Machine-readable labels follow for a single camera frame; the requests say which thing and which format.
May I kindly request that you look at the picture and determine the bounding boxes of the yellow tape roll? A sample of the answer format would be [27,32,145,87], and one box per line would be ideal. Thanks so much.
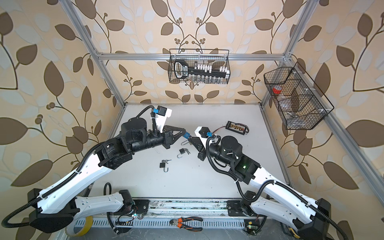
[65,215,94,238]

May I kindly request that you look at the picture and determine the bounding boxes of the orange black pliers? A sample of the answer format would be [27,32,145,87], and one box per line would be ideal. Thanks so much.
[169,216,204,232]

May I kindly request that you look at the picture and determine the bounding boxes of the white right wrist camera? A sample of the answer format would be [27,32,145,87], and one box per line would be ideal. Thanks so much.
[195,127,213,152]

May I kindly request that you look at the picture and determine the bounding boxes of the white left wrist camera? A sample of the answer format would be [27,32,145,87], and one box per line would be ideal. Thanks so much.
[154,106,172,133]

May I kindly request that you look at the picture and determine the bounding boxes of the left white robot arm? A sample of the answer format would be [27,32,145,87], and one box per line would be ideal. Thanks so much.
[1,105,186,233]

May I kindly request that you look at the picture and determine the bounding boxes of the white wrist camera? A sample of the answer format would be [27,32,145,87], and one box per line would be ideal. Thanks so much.
[195,127,213,152]
[154,106,172,133]

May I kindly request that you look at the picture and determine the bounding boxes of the black padlock open shackle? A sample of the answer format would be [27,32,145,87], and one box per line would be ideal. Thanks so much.
[160,162,169,173]

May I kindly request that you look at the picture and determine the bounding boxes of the black parallel charging board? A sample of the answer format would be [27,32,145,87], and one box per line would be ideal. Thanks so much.
[226,121,250,135]

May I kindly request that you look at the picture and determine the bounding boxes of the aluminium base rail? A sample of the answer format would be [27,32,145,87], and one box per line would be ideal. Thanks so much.
[134,198,257,219]

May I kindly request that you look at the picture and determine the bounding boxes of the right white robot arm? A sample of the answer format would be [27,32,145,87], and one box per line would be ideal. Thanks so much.
[188,133,348,240]

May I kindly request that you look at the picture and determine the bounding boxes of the back wire basket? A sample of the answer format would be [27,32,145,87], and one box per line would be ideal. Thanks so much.
[168,48,231,85]

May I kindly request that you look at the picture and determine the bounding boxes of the side wire basket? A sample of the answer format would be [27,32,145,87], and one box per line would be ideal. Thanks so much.
[264,63,334,130]

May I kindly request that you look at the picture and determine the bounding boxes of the black socket holder rail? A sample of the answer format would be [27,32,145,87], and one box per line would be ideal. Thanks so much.
[173,60,231,81]

